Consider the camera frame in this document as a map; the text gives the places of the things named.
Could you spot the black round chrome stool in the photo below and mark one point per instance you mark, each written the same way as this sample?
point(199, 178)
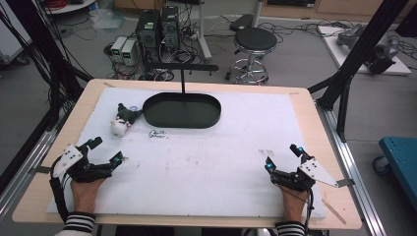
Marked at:
point(255, 39)

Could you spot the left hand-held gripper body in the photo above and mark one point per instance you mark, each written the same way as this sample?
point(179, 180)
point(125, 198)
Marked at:
point(93, 171)

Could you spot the black metal frame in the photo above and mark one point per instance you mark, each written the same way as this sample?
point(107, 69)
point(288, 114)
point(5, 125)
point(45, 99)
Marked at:
point(367, 42)
point(49, 55)

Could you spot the white foam mat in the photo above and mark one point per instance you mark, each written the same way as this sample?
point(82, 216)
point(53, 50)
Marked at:
point(209, 170)

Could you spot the silver carabiner clip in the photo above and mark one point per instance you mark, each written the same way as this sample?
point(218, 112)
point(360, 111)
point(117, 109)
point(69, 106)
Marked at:
point(157, 133)

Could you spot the person's left hand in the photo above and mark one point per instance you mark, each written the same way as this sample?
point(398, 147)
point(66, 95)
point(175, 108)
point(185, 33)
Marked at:
point(84, 196)

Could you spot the grey machine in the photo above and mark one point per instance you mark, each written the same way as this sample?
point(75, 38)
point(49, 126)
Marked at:
point(380, 49)

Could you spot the blue cart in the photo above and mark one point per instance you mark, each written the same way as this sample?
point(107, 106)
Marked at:
point(401, 164)

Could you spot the white power supply unit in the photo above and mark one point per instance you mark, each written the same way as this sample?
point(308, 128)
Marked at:
point(128, 52)
point(118, 47)

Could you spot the small metal bracket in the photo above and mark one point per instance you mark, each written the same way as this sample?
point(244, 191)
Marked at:
point(41, 170)
point(345, 183)

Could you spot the black and white plush toy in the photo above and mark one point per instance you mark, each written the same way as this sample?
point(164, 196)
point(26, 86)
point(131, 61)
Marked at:
point(124, 118)

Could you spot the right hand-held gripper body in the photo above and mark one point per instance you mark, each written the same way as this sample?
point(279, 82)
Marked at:
point(295, 180)

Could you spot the white floor board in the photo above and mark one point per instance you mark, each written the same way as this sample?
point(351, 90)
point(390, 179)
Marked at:
point(347, 59)

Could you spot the person's right hand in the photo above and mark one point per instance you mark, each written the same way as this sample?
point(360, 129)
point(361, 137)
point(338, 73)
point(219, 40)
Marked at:
point(295, 206)

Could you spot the wooden cabinet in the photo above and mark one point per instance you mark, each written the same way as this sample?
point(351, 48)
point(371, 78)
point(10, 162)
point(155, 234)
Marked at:
point(341, 8)

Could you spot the black computer tower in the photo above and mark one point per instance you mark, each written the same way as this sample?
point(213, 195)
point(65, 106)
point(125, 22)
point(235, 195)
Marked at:
point(170, 28)
point(148, 32)

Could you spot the white desk leg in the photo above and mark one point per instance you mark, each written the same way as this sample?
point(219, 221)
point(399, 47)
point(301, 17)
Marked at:
point(204, 36)

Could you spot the black rack with tray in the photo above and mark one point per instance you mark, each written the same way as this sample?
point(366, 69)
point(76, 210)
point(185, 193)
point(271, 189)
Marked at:
point(182, 113)

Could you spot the clear plastic bag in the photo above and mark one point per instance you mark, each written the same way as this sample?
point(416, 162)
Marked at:
point(106, 19)

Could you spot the thin wooden stick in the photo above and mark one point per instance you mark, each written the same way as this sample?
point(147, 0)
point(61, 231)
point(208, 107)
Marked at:
point(333, 211)

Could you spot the black flat case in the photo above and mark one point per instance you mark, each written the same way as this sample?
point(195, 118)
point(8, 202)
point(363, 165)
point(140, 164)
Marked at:
point(241, 22)

